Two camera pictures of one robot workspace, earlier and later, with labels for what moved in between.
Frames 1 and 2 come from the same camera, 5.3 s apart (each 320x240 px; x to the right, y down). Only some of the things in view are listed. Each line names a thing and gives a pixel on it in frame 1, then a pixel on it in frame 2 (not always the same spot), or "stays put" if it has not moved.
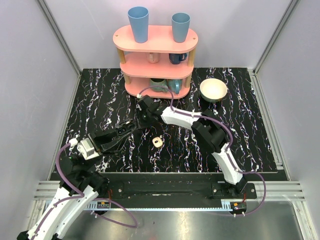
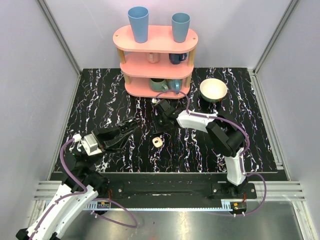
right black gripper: [141, 124] → [157, 129]
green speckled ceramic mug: [158, 81] stays put
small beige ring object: [157, 141] stays put
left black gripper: [94, 143] stays put
